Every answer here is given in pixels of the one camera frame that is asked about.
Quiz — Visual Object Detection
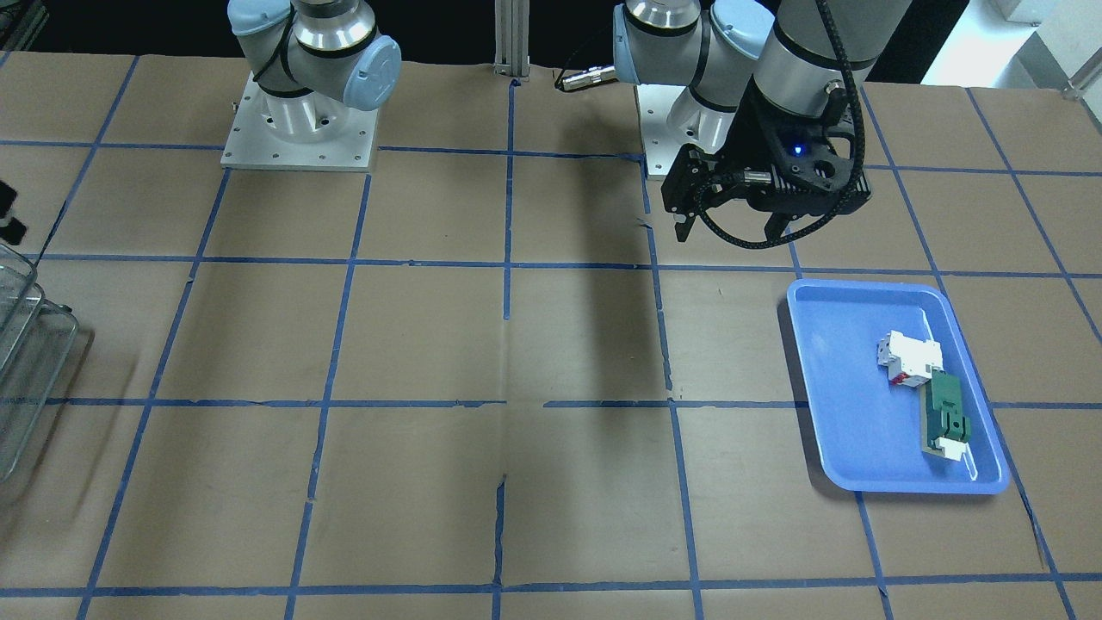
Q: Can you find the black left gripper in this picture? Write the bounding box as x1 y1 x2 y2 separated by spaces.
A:
661 77 869 244

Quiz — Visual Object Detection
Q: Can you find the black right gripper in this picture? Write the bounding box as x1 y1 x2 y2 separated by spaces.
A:
0 181 28 244

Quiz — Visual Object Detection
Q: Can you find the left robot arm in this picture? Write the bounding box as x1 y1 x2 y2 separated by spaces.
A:
611 1 910 250

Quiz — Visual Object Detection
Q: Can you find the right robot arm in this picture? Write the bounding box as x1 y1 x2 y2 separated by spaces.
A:
3 1 400 257

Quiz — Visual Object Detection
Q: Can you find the white circuit breaker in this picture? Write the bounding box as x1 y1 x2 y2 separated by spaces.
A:
876 331 944 388

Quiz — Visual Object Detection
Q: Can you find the blue plastic tray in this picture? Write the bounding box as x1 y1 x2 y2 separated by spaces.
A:
787 278 1011 494

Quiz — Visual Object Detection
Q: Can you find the green terminal block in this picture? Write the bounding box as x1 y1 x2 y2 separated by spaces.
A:
919 369 972 463

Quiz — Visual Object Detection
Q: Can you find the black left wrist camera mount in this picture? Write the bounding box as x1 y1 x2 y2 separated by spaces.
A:
741 81 872 216

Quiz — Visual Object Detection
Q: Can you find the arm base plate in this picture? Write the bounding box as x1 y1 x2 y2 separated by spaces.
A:
636 84 735 180
220 77 379 173

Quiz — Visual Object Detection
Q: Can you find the aluminium frame post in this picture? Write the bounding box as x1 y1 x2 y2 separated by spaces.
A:
491 0 530 81

